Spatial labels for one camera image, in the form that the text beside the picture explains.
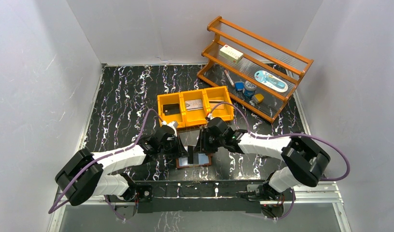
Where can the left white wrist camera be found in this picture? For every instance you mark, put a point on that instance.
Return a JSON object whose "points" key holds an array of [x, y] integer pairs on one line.
{"points": [[172, 124]]}

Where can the brown leather card holder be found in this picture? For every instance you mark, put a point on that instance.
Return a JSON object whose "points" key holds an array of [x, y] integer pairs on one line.
{"points": [[195, 160]]}

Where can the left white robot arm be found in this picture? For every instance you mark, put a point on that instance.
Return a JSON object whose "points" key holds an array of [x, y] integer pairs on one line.
{"points": [[89, 174]]}

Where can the blue round tin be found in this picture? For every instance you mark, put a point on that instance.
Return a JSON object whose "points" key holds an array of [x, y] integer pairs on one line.
{"points": [[249, 89]]}

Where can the yellow grey sharpener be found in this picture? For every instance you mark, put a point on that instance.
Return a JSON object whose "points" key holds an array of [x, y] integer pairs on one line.
{"points": [[257, 99]]}

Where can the orange three-compartment bin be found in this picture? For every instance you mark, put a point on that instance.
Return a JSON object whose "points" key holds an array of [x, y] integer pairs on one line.
{"points": [[197, 117]]}

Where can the orange wooden shelf rack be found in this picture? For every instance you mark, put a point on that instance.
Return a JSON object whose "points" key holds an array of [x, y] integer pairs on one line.
{"points": [[259, 54]]}

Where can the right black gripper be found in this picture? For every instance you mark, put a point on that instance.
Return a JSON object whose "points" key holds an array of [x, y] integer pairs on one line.
{"points": [[201, 143]]}

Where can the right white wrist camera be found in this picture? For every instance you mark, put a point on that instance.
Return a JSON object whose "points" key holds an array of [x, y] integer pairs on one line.
{"points": [[209, 116]]}

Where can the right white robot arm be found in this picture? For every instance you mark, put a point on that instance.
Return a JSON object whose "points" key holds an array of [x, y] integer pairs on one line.
{"points": [[305, 160]]}

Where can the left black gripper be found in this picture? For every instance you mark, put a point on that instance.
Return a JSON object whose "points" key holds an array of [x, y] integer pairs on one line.
{"points": [[178, 145]]}

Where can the blue blister pack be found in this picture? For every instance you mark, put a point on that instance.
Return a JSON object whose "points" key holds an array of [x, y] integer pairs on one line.
{"points": [[270, 81]]}

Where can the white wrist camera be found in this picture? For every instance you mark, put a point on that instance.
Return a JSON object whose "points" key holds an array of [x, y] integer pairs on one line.
{"points": [[209, 116], [172, 124]]}

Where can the red white pen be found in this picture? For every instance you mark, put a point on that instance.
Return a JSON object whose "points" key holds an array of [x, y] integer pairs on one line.
{"points": [[229, 78]]}

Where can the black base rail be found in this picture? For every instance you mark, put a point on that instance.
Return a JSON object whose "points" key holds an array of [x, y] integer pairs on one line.
{"points": [[206, 196]]}

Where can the white cardboard box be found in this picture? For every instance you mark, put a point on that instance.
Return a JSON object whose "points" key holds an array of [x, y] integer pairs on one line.
{"points": [[231, 54]]}

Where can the black card in bin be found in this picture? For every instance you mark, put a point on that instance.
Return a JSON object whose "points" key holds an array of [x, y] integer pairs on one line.
{"points": [[171, 109]]}

